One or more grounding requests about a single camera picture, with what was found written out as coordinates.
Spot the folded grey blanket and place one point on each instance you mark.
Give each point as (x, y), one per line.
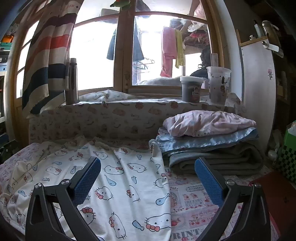
(219, 162)

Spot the dark red board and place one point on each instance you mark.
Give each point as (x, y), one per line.
(277, 192)

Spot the striped curtain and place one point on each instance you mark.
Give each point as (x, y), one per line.
(46, 69)

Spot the white cat print pants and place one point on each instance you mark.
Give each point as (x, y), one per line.
(129, 185)

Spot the clear plastic bag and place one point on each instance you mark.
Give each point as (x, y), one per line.
(196, 26)

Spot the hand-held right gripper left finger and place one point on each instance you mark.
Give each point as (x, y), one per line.
(87, 180)

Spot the folded light blue blanket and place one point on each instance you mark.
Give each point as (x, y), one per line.
(208, 143)

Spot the wooden window frame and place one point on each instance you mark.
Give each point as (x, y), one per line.
(124, 58)

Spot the printed plastic cup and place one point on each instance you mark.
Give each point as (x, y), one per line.
(218, 88)

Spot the bear print headboard cover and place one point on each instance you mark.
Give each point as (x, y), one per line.
(115, 118)

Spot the hanging pink towel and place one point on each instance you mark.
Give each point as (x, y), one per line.
(168, 51)

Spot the metal thermos bottle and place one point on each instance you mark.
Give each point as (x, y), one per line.
(72, 88)

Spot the green checkered box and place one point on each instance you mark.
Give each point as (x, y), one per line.
(288, 153)

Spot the printed bed sheet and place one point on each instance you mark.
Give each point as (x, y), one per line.
(192, 208)

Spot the pink printed pillow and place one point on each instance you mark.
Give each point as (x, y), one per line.
(203, 122)

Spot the dark jar with white lid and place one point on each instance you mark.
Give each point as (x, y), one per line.
(190, 90)

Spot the green plush toy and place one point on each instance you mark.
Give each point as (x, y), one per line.
(120, 3)

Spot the hanging dark jacket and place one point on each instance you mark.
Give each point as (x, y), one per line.
(138, 51)

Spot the small soccer ball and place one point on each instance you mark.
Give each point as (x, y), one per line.
(252, 37)

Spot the metal flask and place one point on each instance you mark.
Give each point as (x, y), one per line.
(268, 29)

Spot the hanging yellow towel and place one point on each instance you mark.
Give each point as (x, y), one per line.
(180, 48)

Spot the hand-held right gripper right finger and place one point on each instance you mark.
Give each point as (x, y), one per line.
(208, 183)

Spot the white cabinet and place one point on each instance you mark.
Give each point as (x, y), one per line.
(256, 81)

